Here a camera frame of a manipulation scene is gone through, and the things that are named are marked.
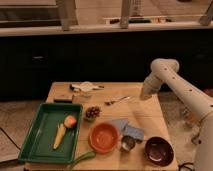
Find blue grey cloth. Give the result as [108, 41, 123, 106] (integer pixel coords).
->
[110, 119, 144, 141]

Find silver fork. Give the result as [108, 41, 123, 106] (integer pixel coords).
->
[104, 96, 130, 106]

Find small metal cup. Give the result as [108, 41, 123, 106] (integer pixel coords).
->
[121, 135, 136, 152]

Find dark purple bowl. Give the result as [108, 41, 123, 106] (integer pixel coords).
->
[145, 137, 174, 167]

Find spice bottle rack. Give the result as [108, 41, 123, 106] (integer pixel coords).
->
[180, 107, 200, 145]

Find red bowl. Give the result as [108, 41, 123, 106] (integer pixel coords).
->
[88, 122, 119, 154]

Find green plastic tray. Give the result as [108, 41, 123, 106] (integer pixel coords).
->
[18, 103, 82, 164]

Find peach toy fruit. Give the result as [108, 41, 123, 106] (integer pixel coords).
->
[64, 115, 77, 128]

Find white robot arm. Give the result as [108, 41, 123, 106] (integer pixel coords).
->
[140, 58, 213, 171]

